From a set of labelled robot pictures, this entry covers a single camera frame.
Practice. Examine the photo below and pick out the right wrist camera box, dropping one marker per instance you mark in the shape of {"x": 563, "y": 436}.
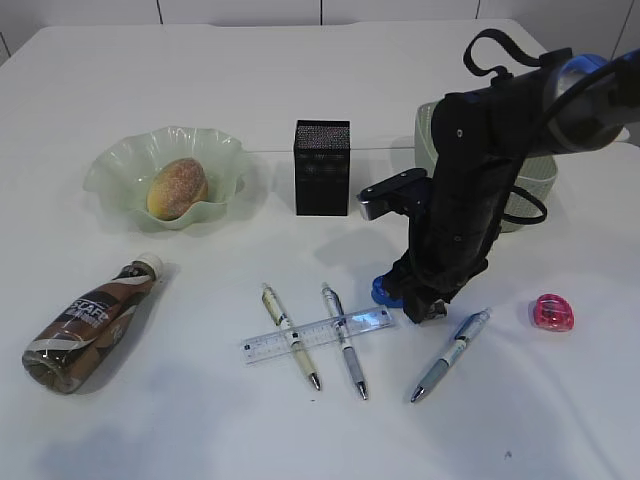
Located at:
{"x": 406, "y": 193}

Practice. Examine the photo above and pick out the black mesh pen holder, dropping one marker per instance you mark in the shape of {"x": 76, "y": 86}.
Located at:
{"x": 322, "y": 167}

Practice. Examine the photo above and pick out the blue pencil sharpener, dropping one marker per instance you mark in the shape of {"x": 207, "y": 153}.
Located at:
{"x": 382, "y": 297}

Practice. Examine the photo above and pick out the sugared bread bun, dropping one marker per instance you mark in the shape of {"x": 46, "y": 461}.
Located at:
{"x": 178, "y": 186}

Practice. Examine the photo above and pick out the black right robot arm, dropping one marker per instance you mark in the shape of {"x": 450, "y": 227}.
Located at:
{"x": 584, "y": 103}

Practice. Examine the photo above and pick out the pink pencil sharpener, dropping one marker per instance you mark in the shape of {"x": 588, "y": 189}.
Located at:
{"x": 552, "y": 312}

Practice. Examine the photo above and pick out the brown Nescafe coffee bottle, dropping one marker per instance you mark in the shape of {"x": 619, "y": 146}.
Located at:
{"x": 67, "y": 352}

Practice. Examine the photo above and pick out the cream barrel pen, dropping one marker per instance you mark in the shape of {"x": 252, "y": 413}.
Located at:
{"x": 281, "y": 319}

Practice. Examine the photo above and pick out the green woven plastic basket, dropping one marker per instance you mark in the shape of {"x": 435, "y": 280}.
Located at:
{"x": 530, "y": 195}

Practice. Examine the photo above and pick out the small paper ball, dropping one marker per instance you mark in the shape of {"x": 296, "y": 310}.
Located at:
{"x": 436, "y": 310}

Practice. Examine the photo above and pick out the grey grip white pen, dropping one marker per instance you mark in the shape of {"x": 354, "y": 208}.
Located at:
{"x": 335, "y": 310}

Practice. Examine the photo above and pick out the clear plastic ruler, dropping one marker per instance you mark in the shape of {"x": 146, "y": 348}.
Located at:
{"x": 277, "y": 343}

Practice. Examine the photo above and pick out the green wavy glass plate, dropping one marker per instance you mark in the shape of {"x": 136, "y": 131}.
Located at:
{"x": 122, "y": 176}

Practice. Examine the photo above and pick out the blue white pen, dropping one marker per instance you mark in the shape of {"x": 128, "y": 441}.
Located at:
{"x": 466, "y": 333}

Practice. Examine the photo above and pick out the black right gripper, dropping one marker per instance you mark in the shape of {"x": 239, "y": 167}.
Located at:
{"x": 449, "y": 244}

